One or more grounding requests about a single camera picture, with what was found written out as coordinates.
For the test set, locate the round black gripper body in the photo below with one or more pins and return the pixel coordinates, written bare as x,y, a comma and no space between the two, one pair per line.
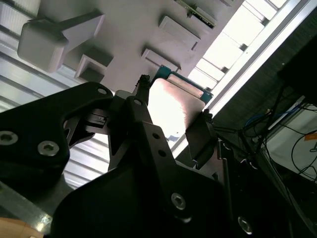
123,210

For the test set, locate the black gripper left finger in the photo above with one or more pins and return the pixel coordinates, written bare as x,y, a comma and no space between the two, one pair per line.
37,124

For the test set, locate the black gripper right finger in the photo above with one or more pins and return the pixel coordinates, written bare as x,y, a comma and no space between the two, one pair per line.
200,138

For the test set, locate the silver CPU with green board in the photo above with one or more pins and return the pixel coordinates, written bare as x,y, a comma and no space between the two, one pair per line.
173,106

